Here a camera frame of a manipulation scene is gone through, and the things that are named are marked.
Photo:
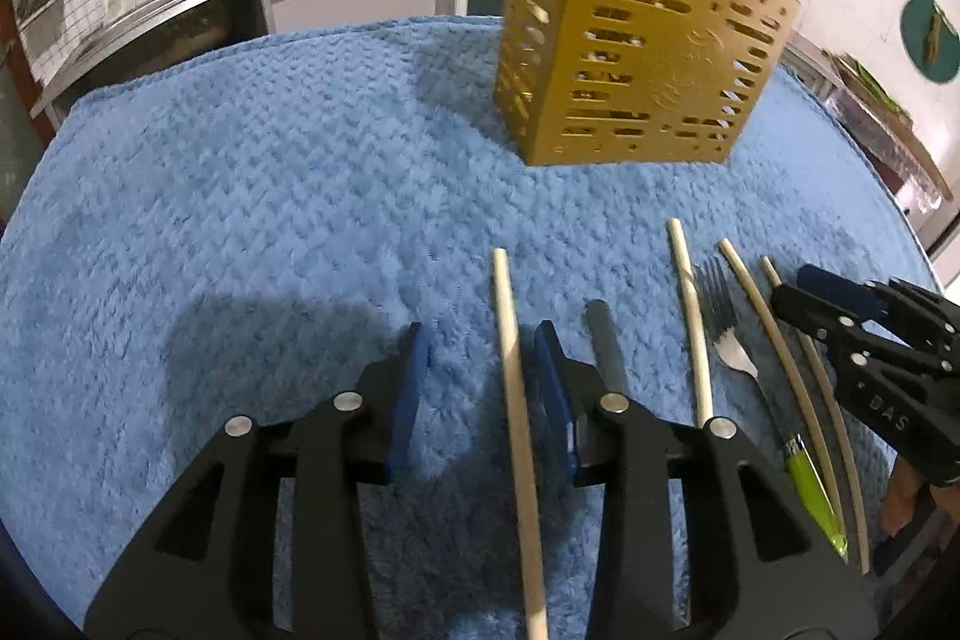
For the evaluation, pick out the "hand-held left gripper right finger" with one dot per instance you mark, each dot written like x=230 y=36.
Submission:
x=551 y=400

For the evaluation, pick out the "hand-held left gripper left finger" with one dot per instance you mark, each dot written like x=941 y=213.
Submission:
x=409 y=400

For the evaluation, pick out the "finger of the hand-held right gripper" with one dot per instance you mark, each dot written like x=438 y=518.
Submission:
x=847 y=295
x=885 y=400

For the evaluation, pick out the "wooden chopstick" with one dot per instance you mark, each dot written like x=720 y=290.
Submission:
x=757 y=314
x=517 y=385
x=840 y=430
x=690 y=325

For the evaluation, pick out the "yellow perforated utensil holder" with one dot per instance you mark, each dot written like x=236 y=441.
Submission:
x=637 y=70

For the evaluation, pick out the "person's right hand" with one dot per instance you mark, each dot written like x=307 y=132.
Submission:
x=904 y=497

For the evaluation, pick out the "plastic-covered wooden crate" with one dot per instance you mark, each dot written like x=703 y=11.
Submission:
x=892 y=138

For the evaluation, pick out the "green vegetables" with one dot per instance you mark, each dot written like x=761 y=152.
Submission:
x=870 y=79

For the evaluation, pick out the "low side cabinet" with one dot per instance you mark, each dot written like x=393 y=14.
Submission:
x=806 y=63

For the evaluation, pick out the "blue textured towel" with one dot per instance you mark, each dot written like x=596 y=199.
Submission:
x=262 y=197

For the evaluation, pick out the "green round board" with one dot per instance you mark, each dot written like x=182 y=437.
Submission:
x=926 y=40

